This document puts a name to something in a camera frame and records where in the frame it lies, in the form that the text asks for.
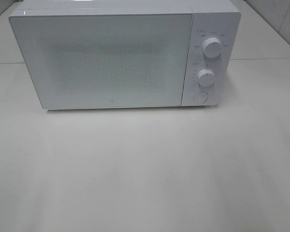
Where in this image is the round white door button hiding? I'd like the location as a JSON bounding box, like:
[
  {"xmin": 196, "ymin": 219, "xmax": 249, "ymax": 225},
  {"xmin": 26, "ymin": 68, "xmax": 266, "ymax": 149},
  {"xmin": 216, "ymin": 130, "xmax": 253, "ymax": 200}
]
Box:
[{"xmin": 193, "ymin": 91, "xmax": 208, "ymax": 105}]

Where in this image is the white microwave knob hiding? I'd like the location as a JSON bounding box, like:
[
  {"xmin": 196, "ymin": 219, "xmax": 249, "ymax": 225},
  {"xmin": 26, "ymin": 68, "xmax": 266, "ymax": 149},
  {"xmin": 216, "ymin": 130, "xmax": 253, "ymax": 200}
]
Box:
[
  {"xmin": 197, "ymin": 69, "xmax": 215, "ymax": 87},
  {"xmin": 202, "ymin": 35, "xmax": 223, "ymax": 58}
]

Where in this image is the white microwave door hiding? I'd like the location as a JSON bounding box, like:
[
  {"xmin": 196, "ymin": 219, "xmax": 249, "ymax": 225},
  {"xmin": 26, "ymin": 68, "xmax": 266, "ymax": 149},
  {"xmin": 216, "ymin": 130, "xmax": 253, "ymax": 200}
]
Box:
[{"xmin": 10, "ymin": 14, "xmax": 192, "ymax": 110}]

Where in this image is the white microwave oven body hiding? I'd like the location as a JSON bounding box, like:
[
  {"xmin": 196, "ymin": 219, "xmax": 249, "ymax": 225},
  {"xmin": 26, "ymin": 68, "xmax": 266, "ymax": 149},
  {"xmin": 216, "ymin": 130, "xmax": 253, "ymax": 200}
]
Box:
[{"xmin": 9, "ymin": 0, "xmax": 241, "ymax": 107}]

